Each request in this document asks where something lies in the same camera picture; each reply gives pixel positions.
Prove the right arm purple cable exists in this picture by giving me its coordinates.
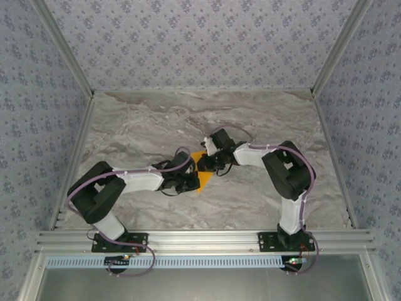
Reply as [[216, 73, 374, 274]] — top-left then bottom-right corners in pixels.
[[212, 125, 321, 276]]

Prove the orange paper sheet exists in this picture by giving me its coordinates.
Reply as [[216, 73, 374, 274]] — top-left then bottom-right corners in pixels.
[[190, 150, 216, 194]]

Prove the aluminium mounting beam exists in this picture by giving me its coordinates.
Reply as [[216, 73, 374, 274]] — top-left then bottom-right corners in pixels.
[[34, 228, 377, 255]]

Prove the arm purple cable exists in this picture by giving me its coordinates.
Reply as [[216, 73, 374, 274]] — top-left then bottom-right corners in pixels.
[[212, 125, 321, 276], [67, 146, 157, 278]]

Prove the small black controller board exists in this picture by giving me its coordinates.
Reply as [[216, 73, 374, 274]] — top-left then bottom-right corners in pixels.
[[104, 255, 133, 268], [283, 256, 310, 273]]

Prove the slotted pale cable duct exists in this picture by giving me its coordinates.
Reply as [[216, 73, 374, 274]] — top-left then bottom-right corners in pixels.
[[46, 255, 291, 270]]

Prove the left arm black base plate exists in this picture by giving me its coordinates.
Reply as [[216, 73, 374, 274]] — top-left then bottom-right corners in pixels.
[[91, 232, 148, 253]]

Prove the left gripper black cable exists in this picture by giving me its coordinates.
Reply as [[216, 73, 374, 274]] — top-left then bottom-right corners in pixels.
[[159, 187, 185, 198]]

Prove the aluminium table end rail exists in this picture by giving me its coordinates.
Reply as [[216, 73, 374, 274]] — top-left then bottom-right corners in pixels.
[[92, 88, 314, 94]]

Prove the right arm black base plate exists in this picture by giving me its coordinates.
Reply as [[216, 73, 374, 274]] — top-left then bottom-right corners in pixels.
[[256, 231, 316, 253]]

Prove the aluminium table side rail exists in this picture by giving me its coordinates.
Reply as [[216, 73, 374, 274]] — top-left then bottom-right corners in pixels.
[[311, 90, 360, 230], [48, 93, 96, 231]]

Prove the aluminium frame post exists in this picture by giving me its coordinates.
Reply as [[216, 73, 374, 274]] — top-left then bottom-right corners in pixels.
[[310, 0, 374, 95], [31, 0, 96, 98]]

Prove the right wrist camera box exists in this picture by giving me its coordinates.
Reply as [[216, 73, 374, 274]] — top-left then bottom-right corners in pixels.
[[202, 127, 235, 155]]

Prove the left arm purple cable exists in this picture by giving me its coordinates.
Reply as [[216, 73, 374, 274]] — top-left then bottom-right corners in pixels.
[[67, 146, 157, 278]]

